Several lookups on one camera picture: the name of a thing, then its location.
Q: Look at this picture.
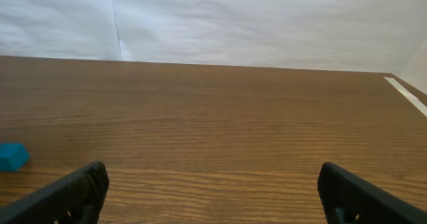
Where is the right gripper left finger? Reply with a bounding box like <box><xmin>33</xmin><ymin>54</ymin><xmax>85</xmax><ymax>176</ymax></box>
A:
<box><xmin>0</xmin><ymin>161</ymin><xmax>110</xmax><ymax>224</ymax></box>

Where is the blue cube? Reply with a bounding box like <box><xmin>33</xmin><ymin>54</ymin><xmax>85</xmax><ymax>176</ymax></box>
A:
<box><xmin>0</xmin><ymin>142</ymin><xmax>31</xmax><ymax>173</ymax></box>

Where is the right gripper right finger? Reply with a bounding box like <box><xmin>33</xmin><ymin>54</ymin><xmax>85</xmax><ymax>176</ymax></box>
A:
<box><xmin>317</xmin><ymin>161</ymin><xmax>427</xmax><ymax>224</ymax></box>

